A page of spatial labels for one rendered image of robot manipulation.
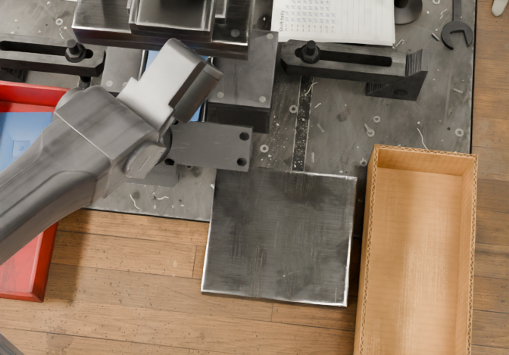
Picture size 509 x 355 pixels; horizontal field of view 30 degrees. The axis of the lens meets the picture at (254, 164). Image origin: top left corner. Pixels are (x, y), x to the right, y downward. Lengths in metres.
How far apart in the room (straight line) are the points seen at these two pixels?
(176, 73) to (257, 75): 0.29
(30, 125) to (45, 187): 0.46
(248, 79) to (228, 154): 0.22
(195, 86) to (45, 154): 0.17
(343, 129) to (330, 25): 0.13
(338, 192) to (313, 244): 0.07
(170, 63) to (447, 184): 0.46
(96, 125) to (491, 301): 0.56
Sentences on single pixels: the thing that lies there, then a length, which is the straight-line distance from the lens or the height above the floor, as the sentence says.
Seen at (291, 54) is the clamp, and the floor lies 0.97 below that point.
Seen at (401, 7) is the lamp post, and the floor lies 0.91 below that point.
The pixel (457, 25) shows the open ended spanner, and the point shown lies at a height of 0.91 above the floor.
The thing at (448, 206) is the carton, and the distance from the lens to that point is 1.17.
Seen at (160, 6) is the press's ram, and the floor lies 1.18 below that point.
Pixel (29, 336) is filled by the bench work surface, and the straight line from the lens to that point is 1.15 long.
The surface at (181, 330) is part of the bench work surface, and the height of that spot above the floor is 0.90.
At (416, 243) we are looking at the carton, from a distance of 1.15.
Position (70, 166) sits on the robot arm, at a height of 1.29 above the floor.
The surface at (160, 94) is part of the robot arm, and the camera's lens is 0.85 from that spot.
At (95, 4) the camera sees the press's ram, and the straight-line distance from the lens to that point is 1.00.
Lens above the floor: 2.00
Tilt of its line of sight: 71 degrees down
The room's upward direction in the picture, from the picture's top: straight up
